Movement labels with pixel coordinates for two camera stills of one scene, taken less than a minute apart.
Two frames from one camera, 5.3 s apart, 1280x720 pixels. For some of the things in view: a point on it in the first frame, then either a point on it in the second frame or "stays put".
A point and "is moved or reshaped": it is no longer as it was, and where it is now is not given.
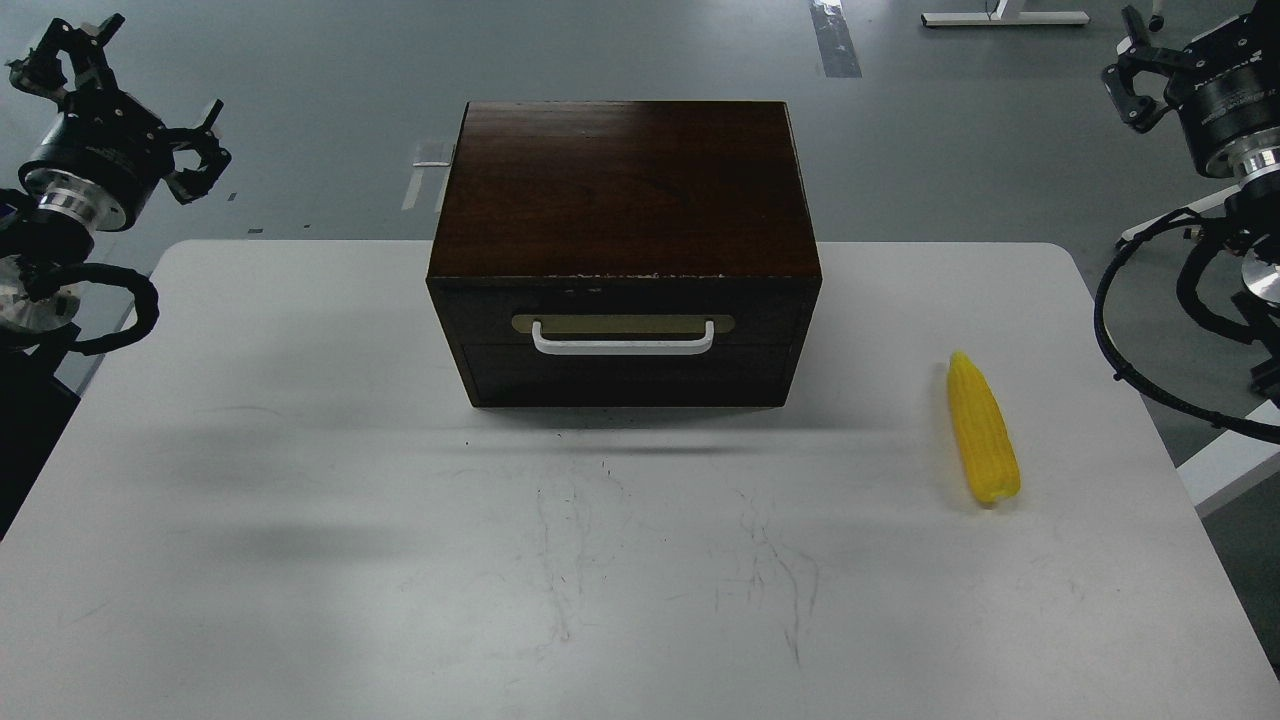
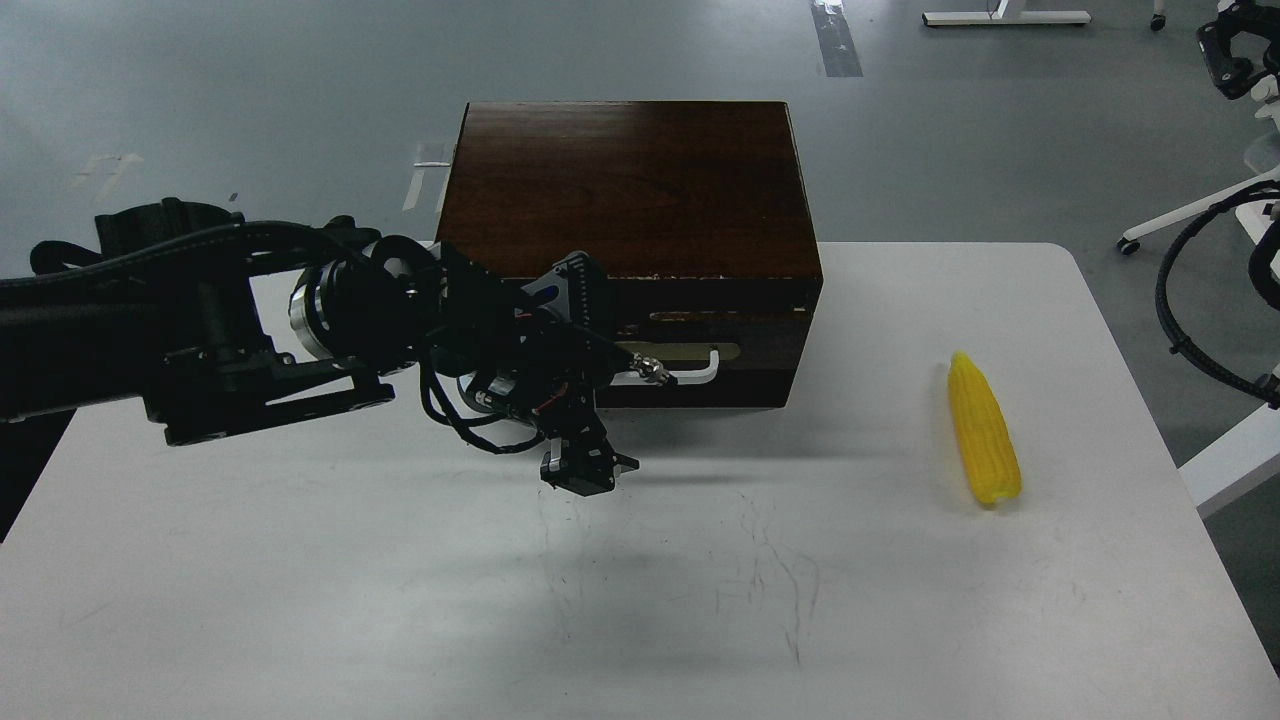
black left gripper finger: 189,184 → 583,466
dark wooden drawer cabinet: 626,253 stays put
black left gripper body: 105,138 → 543,352
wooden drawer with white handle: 628,353 is moved or reshaped
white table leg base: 998,17 stays put
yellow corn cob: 988,451 stays put
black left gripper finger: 40,71 → 651,369
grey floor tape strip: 834,40 stays put
